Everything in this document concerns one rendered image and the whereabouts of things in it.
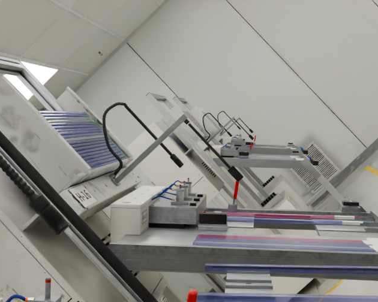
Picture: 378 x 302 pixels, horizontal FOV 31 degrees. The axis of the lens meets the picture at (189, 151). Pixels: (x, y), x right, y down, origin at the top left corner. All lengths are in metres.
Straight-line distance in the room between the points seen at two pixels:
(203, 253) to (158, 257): 0.11
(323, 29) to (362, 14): 0.47
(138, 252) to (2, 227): 0.33
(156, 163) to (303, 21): 3.64
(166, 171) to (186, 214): 3.27
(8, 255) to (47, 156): 0.26
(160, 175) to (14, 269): 3.55
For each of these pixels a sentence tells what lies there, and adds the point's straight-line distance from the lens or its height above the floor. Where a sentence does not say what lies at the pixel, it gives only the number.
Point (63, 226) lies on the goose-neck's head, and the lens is 0.73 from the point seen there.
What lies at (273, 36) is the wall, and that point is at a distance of 8.27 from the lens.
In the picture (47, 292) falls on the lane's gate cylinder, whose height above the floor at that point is 1.21.
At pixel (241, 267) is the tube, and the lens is 1.16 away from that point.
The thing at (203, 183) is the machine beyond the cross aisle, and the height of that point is 1.13.
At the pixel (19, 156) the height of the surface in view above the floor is 1.29.
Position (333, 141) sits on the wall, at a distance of 8.26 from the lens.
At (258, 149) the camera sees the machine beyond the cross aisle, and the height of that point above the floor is 0.99.
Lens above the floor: 1.19
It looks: 2 degrees up
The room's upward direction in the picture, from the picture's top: 43 degrees counter-clockwise
